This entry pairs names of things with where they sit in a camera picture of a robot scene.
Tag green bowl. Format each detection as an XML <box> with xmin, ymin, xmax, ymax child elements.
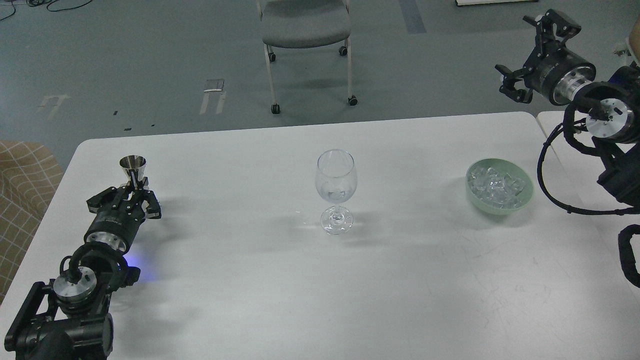
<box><xmin>465</xmin><ymin>158</ymin><xmax>534</xmax><ymax>215</ymax></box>

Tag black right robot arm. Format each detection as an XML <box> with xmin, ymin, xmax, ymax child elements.
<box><xmin>495</xmin><ymin>9</ymin><xmax>640</xmax><ymax>215</ymax></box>

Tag white chair at right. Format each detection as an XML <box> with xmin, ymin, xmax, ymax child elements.
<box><xmin>612</xmin><ymin>17</ymin><xmax>640</xmax><ymax>66</ymax></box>

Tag steel double jigger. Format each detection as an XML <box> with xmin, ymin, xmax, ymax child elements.
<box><xmin>119</xmin><ymin>155</ymin><xmax>148</xmax><ymax>191</ymax></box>

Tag black floor cables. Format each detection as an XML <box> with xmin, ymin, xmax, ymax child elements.
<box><xmin>0</xmin><ymin>0</ymin><xmax>94</xmax><ymax>22</ymax></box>

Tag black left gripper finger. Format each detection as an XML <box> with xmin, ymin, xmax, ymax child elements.
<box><xmin>86</xmin><ymin>186</ymin><xmax>131</xmax><ymax>213</ymax></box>
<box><xmin>135</xmin><ymin>189</ymin><xmax>162</xmax><ymax>221</ymax></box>

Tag beige checkered armchair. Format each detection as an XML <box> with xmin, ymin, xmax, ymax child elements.
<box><xmin>0</xmin><ymin>140</ymin><xmax>64</xmax><ymax>300</ymax></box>

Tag metal floor plate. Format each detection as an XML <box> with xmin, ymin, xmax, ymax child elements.
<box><xmin>203</xmin><ymin>78</ymin><xmax>226</xmax><ymax>93</ymax></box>

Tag pile of ice cubes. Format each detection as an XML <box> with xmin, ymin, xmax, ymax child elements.
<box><xmin>467</xmin><ymin>166</ymin><xmax>527</xmax><ymax>209</ymax></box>

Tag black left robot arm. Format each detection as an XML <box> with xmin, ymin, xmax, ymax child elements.
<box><xmin>4</xmin><ymin>184</ymin><xmax>162</xmax><ymax>360</ymax></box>

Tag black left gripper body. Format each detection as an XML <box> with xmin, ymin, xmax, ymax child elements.
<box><xmin>83</xmin><ymin>198</ymin><xmax>147</xmax><ymax>255</ymax></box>

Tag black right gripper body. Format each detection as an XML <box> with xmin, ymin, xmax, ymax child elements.
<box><xmin>522</xmin><ymin>48</ymin><xmax>597</xmax><ymax>106</ymax></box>

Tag clear wine glass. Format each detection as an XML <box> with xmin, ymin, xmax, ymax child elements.
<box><xmin>315</xmin><ymin>148</ymin><xmax>358</xmax><ymax>235</ymax></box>

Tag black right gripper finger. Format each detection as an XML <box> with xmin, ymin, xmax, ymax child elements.
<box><xmin>523</xmin><ymin>9</ymin><xmax>582</xmax><ymax>69</ymax></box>
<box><xmin>494</xmin><ymin>64</ymin><xmax>535</xmax><ymax>104</ymax></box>

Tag grey office chair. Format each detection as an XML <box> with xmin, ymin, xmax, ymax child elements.
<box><xmin>255</xmin><ymin>0</ymin><xmax>358</xmax><ymax>115</ymax></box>

